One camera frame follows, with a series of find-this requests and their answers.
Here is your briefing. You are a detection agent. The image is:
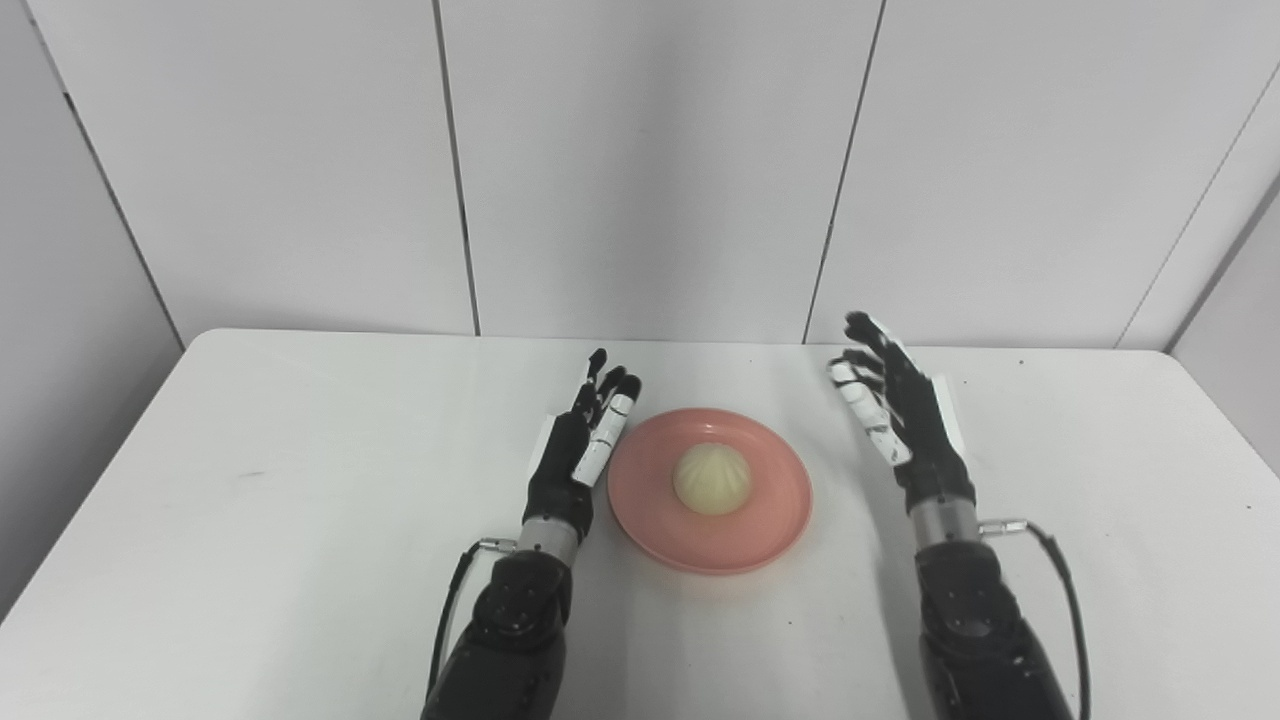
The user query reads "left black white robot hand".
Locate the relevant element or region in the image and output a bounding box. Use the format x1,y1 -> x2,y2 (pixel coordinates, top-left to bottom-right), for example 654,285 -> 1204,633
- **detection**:
521,348 -> 643,547

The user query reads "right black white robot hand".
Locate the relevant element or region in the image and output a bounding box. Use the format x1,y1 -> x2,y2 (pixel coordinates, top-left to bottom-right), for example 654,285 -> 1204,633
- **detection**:
826,311 -> 977,514

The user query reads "white steamed bun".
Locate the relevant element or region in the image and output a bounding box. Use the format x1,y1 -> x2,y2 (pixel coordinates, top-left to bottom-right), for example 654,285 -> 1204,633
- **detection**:
672,442 -> 753,517

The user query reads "pink round plate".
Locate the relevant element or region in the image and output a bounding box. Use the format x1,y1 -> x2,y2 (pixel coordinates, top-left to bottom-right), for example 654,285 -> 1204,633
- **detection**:
606,407 -> 814,576

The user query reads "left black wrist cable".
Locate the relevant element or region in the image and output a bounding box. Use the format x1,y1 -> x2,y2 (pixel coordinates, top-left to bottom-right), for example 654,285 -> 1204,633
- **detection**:
426,538 -> 519,701

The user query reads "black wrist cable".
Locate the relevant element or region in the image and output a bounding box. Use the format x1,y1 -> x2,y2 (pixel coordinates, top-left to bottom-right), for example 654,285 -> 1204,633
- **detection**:
978,518 -> 1093,720
426,538 -> 519,701

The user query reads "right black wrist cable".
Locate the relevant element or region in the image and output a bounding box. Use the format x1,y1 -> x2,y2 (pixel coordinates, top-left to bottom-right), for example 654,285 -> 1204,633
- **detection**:
978,518 -> 1093,720

